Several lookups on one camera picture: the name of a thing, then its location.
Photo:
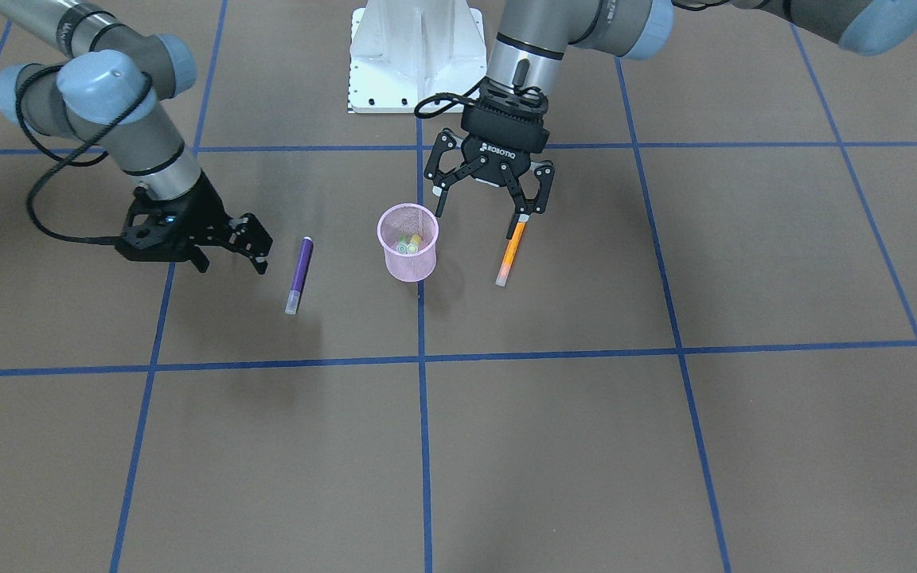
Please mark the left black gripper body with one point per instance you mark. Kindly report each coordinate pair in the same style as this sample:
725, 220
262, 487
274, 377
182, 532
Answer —
497, 159

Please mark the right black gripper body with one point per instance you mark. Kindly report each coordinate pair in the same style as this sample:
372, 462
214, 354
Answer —
205, 208

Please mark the purple marker pen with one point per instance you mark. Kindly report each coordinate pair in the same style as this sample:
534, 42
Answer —
298, 281

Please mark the yellow highlighter pen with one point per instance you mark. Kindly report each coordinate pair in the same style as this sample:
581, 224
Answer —
416, 241

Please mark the orange highlighter pen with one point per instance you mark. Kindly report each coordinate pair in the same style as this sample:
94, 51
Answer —
513, 243

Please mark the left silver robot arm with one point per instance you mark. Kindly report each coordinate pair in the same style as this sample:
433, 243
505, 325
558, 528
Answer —
533, 36

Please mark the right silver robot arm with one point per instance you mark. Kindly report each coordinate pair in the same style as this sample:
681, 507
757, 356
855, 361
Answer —
109, 92

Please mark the pink mesh pen holder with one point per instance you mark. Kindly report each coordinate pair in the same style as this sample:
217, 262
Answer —
408, 235

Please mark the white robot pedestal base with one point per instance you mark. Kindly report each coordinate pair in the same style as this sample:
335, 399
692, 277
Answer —
402, 52

